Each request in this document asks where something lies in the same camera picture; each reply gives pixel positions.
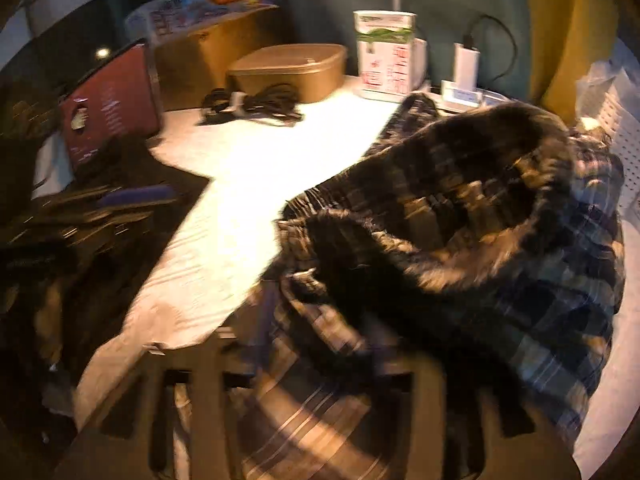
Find white power adapter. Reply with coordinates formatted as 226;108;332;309
454;42;480;91

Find black charger cable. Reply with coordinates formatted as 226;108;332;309
462;13;521;86

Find green white milk carton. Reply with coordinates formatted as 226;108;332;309
354;10;416;100

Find cardboard box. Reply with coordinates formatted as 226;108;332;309
154;6;293;110

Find yellow curtain left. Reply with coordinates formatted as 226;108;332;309
528;0;618;124

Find white desk lamp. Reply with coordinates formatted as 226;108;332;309
392;0;427;90

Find teal curtain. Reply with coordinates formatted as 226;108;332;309
273;0;530;100

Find white perforated plastic basket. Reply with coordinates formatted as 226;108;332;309
576;61;639;223

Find tablet with red screen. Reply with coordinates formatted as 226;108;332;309
58;40;163;170

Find white power strip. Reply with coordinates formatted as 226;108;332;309
430;80;509;114

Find beige lidded food container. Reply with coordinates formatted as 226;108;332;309
227;44;347;104

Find black folded garment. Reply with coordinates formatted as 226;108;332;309
1;136;210;414

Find plaid pajama pants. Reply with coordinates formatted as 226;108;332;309
228;96;625;479

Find black coiled cable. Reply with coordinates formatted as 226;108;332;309
198;81;305;126

